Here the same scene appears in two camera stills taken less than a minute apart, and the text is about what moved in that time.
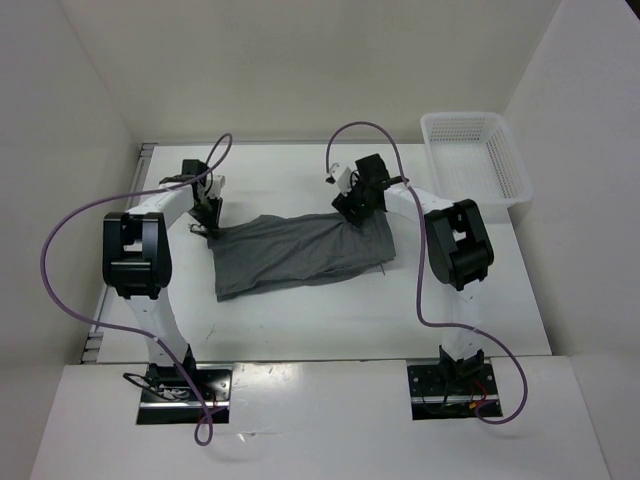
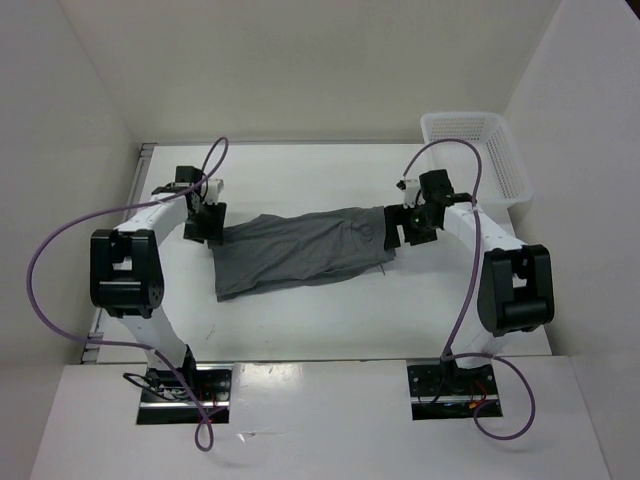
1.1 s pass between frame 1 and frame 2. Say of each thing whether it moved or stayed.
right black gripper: moved
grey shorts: stayed
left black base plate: stayed
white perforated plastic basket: stayed
